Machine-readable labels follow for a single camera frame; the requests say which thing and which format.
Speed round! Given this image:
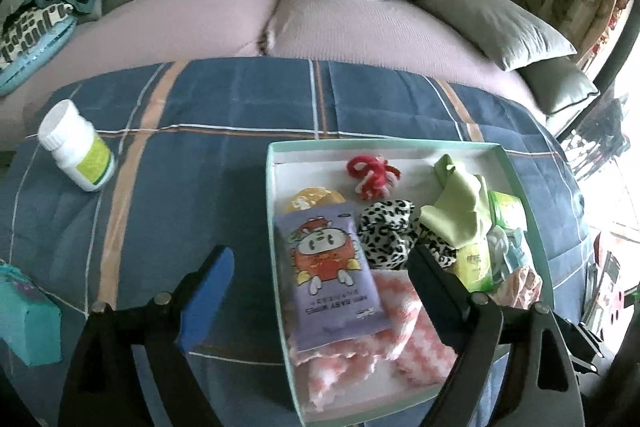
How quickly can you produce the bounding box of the pink floral cloth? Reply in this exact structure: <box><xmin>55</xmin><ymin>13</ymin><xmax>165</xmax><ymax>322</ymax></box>
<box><xmin>490</xmin><ymin>265</ymin><xmax>542</xmax><ymax>310</ymax></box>

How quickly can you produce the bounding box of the pink white striped towel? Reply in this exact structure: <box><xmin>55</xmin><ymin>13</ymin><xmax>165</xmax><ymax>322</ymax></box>
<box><xmin>288</xmin><ymin>270</ymin><xmax>457</xmax><ymax>412</ymax></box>

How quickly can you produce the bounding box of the green cloth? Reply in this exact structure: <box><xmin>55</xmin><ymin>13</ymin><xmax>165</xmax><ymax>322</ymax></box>
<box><xmin>419</xmin><ymin>154</ymin><xmax>492</xmax><ymax>249</ymax></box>

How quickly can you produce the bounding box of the purple wet wipes pack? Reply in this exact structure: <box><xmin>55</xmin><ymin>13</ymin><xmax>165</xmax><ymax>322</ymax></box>
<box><xmin>274</xmin><ymin>202</ymin><xmax>390</xmax><ymax>351</ymax></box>

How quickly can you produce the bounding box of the orange round snack pack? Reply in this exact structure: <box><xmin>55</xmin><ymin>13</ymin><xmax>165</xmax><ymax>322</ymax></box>
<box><xmin>284</xmin><ymin>186</ymin><xmax>346</xmax><ymax>213</ymax></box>

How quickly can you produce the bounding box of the green tea box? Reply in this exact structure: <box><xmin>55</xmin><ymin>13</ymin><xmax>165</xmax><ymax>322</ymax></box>
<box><xmin>454</xmin><ymin>239</ymin><xmax>494</xmax><ymax>293</ymax></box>

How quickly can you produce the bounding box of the teal box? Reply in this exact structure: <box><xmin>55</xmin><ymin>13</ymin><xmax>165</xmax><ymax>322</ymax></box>
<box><xmin>0</xmin><ymin>265</ymin><xmax>62</xmax><ymax>367</ymax></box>

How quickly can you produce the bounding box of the light blue tube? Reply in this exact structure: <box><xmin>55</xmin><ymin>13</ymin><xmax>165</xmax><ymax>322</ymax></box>
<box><xmin>487</xmin><ymin>225</ymin><xmax>534</xmax><ymax>284</ymax></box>

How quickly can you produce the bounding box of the green tissue pack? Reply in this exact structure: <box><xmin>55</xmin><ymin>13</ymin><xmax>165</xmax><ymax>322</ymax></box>
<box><xmin>488</xmin><ymin>191</ymin><xmax>527</xmax><ymax>231</ymax></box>

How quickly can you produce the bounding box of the white tray teal rim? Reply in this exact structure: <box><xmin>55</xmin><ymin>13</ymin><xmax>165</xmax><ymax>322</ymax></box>
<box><xmin>266</xmin><ymin>139</ymin><xmax>529</xmax><ymax>426</ymax></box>

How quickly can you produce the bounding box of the leopard print scrunchie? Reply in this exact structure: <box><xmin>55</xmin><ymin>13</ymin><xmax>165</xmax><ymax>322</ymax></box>
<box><xmin>357</xmin><ymin>199</ymin><xmax>458</xmax><ymax>270</ymax></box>

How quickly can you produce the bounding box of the red yarn scrunchie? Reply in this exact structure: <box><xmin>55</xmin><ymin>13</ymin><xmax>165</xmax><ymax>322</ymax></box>
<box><xmin>346</xmin><ymin>155</ymin><xmax>401</xmax><ymax>200</ymax></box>

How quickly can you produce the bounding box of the white pill bottle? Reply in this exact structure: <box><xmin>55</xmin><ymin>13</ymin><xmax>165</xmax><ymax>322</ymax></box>
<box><xmin>37</xmin><ymin>98</ymin><xmax>116</xmax><ymax>192</ymax></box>

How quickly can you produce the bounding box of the blue plaid blanket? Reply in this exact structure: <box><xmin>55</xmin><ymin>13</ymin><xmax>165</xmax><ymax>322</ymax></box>
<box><xmin>1</xmin><ymin>57</ymin><xmax>592</xmax><ymax>426</ymax></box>

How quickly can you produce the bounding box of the black white patterned cushion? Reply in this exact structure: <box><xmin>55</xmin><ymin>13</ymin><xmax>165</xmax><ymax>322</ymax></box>
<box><xmin>1</xmin><ymin>2</ymin><xmax>76</xmax><ymax>69</ymax></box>

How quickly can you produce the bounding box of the pink seat cover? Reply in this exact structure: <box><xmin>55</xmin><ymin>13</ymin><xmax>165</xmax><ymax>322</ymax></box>
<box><xmin>1</xmin><ymin>0</ymin><xmax>546</xmax><ymax>150</ymax></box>

